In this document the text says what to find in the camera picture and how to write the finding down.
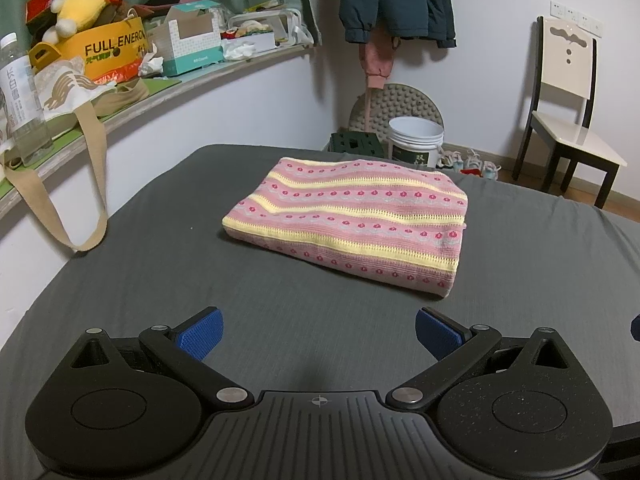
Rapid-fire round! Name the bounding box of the white teal cardboard box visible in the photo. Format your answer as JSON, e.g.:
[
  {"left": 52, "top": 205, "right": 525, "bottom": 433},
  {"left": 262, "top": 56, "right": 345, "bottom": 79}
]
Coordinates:
[{"left": 150, "top": 1, "right": 226, "bottom": 77}]

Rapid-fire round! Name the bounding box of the yellow cardboard box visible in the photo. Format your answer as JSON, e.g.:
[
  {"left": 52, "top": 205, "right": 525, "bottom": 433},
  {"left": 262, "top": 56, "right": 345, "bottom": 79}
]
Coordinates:
[{"left": 27, "top": 16, "right": 148, "bottom": 86}]

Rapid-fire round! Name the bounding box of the yellow plush toy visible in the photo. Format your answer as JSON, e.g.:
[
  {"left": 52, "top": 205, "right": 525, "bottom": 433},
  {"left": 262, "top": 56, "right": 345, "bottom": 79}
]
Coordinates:
[{"left": 42, "top": 0, "right": 118, "bottom": 43}]

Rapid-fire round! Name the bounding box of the pink hanging garment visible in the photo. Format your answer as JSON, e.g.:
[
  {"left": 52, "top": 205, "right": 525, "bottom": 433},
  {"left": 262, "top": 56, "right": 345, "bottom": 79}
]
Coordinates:
[{"left": 362, "top": 35, "right": 403, "bottom": 92}]

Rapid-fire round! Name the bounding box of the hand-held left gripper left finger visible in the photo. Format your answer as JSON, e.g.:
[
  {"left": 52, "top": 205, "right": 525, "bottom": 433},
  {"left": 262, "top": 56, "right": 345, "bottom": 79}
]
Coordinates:
[{"left": 65, "top": 306, "right": 256, "bottom": 412}]

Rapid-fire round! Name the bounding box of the beige canvas tote bag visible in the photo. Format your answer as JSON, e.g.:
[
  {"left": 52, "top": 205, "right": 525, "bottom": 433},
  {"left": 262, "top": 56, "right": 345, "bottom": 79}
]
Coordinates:
[{"left": 0, "top": 55, "right": 151, "bottom": 253}]

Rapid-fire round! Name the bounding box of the crumpled white tissue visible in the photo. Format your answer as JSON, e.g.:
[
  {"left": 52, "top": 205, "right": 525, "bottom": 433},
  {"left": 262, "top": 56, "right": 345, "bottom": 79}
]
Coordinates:
[
  {"left": 222, "top": 40, "right": 258, "bottom": 61},
  {"left": 137, "top": 52, "right": 165, "bottom": 78}
]

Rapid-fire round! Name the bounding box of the dark green plastic stool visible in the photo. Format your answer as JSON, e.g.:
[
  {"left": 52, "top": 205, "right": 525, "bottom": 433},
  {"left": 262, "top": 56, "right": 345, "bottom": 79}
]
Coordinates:
[{"left": 327, "top": 131, "right": 383, "bottom": 157}]

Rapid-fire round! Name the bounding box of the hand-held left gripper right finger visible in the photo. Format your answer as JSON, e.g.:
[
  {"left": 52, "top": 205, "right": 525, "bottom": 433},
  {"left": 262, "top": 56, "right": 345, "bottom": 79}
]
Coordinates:
[{"left": 385, "top": 306, "right": 576, "bottom": 409}]

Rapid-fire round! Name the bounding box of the clear plastic water bottle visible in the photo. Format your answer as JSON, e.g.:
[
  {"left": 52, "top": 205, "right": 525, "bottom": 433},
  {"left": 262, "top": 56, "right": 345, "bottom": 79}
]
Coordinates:
[{"left": 0, "top": 32, "right": 55, "bottom": 167}]

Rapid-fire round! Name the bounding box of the white plastic bucket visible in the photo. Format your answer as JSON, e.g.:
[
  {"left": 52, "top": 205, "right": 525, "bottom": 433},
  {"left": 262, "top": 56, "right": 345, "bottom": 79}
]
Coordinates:
[{"left": 387, "top": 116, "right": 445, "bottom": 168}]

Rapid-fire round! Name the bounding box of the round grey studded board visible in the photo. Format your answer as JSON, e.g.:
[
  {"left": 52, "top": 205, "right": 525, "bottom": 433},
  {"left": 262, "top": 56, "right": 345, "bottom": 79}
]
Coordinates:
[{"left": 348, "top": 83, "right": 444, "bottom": 136}]

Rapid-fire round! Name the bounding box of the pink striped knit sweater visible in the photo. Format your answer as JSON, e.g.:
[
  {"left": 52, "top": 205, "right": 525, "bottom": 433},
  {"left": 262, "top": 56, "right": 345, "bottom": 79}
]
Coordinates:
[{"left": 221, "top": 156, "right": 469, "bottom": 302}]

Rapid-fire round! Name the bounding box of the white chair with black frame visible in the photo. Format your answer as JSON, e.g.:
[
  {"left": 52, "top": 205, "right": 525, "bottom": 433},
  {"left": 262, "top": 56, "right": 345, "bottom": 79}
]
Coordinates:
[{"left": 511, "top": 15, "right": 628, "bottom": 208}]

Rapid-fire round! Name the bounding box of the bed with grey sheet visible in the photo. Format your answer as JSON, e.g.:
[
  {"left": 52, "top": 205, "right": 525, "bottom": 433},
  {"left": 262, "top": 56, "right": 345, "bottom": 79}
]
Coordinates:
[{"left": 0, "top": 144, "right": 640, "bottom": 466}]

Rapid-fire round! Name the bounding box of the dark teal jacket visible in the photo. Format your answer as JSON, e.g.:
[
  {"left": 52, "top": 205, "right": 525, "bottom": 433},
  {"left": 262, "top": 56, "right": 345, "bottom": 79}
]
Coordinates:
[{"left": 339, "top": 0, "right": 457, "bottom": 49}]

